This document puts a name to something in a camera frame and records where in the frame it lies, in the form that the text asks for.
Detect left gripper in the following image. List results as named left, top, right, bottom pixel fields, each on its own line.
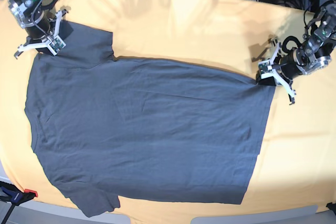
left=251, top=37, right=301, bottom=106

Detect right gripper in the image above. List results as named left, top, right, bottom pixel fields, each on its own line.
left=14, top=8, right=71, bottom=59

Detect grey-blue T-shirt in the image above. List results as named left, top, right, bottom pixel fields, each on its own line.
left=25, top=21, right=275, bottom=217

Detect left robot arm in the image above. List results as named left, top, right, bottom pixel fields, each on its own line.
left=256, top=0, right=335, bottom=105

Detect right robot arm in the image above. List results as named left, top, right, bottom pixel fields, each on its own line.
left=8, top=0, right=68, bottom=58

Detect yellow table cloth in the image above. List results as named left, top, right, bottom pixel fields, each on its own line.
left=1, top=0, right=335, bottom=223

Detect black clamp right corner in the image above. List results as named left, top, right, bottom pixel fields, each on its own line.
left=326, top=202, right=336, bottom=215

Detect blue red bar clamp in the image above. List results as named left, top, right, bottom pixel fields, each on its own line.
left=1, top=181, right=38, bottom=224

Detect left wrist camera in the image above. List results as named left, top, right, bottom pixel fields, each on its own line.
left=258, top=60, right=274, bottom=79

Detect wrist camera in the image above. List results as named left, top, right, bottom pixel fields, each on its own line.
left=47, top=35, right=66, bottom=56
left=258, top=60, right=274, bottom=79

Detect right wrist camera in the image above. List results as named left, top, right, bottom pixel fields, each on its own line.
left=47, top=35, right=66, bottom=56

